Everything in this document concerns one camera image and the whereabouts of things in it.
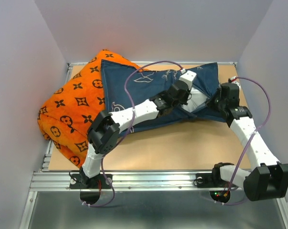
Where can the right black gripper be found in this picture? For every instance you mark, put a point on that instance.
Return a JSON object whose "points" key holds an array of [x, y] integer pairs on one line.
{"points": [[211, 102]]}

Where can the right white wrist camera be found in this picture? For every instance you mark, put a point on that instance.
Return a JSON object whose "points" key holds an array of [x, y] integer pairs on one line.
{"points": [[234, 80]]}

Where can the white pillow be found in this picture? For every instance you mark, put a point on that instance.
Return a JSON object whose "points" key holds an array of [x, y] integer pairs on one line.
{"points": [[196, 99]]}

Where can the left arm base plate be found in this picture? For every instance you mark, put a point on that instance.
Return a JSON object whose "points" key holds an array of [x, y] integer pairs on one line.
{"points": [[77, 182]]}

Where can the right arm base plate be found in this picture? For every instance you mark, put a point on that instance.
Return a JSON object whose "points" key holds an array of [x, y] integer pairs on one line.
{"points": [[211, 180]]}

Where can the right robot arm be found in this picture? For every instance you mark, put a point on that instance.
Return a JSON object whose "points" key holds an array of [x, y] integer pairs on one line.
{"points": [[258, 172]]}

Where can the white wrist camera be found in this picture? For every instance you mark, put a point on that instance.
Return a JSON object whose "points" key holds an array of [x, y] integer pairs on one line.
{"points": [[187, 77], [234, 80]]}

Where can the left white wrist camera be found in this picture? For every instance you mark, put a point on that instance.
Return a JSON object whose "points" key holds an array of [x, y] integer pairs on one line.
{"points": [[187, 77]]}

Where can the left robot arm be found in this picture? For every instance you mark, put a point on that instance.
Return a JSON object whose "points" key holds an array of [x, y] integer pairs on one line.
{"points": [[107, 126]]}

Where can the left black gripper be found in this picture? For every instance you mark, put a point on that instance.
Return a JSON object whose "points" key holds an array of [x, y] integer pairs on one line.
{"points": [[183, 101]]}

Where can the orange patterned blanket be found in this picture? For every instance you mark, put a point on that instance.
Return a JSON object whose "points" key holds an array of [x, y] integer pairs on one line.
{"points": [[85, 99]]}

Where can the aluminium front rail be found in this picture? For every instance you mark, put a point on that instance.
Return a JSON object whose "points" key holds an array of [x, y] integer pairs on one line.
{"points": [[171, 180]]}

